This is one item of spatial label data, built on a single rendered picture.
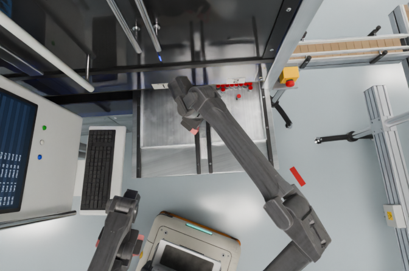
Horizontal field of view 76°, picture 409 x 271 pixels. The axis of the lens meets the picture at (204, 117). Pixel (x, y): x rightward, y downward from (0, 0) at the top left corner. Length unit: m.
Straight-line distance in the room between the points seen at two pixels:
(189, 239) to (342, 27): 2.22
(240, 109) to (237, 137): 0.65
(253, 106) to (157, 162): 0.54
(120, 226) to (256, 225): 1.53
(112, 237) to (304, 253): 0.46
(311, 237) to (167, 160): 0.80
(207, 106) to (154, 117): 0.65
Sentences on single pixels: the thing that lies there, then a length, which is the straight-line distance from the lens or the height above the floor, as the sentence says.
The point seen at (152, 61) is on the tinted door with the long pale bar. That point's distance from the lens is 1.03.
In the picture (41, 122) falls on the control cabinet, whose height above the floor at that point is 1.13.
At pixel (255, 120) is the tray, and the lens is 1.30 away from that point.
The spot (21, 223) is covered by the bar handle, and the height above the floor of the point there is 1.24.
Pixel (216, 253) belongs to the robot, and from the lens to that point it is 1.90.
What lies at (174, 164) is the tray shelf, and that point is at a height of 0.88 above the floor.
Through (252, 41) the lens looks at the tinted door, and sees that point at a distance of 0.94.
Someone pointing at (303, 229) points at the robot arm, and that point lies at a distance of 0.64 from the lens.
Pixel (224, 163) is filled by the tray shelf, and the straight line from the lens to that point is 1.26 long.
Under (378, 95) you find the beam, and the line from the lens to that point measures 1.98.
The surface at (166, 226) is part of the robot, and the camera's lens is 1.89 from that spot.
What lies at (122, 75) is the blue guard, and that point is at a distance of 1.13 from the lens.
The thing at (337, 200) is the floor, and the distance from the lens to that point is 2.33.
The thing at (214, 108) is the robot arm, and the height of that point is 1.46.
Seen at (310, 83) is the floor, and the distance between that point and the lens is 2.44.
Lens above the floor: 2.13
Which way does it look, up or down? 75 degrees down
